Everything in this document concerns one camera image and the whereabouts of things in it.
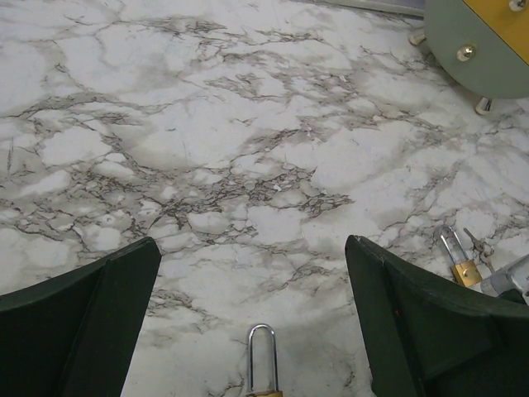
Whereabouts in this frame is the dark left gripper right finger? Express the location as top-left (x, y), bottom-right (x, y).
top-left (345, 236), bottom-right (528, 396)

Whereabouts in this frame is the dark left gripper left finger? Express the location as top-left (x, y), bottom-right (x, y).
top-left (1, 237), bottom-right (161, 396)

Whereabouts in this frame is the brass padlock long shackle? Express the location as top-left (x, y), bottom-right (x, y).
top-left (246, 323), bottom-right (284, 397)

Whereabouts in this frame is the round pastel drawer cabinet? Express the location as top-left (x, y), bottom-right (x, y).
top-left (408, 1), bottom-right (528, 115)

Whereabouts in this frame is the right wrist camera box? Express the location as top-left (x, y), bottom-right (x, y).
top-left (480, 255), bottom-right (528, 305)

